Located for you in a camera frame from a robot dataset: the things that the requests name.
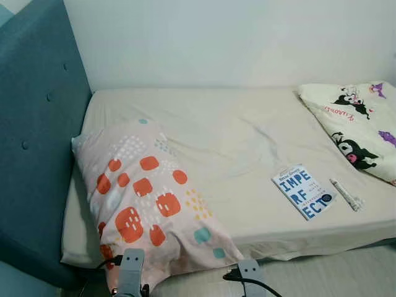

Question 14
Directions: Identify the pink pillow with orange spots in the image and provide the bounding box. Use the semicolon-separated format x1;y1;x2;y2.
71;118;246;295

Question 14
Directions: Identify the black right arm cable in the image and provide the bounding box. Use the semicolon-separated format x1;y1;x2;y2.
223;267;282;297

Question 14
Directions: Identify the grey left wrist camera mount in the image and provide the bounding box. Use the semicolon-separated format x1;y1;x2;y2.
114;249;147;297

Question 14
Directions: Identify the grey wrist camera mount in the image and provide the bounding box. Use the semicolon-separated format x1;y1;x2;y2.
114;249;147;297
237;259;269;297

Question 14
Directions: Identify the white tube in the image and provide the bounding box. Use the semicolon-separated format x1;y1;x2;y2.
329;178;365;213

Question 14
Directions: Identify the mattress with cream sheet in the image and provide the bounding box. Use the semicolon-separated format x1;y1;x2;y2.
61;87;396;270

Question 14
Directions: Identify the cream cartoon print blanket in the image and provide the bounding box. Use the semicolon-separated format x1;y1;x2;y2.
297;82;396;187

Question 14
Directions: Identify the white book with blue letters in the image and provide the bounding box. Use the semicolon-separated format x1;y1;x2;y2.
271;164;338;222

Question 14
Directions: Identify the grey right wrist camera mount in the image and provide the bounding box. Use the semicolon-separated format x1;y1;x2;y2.
237;259;269;297

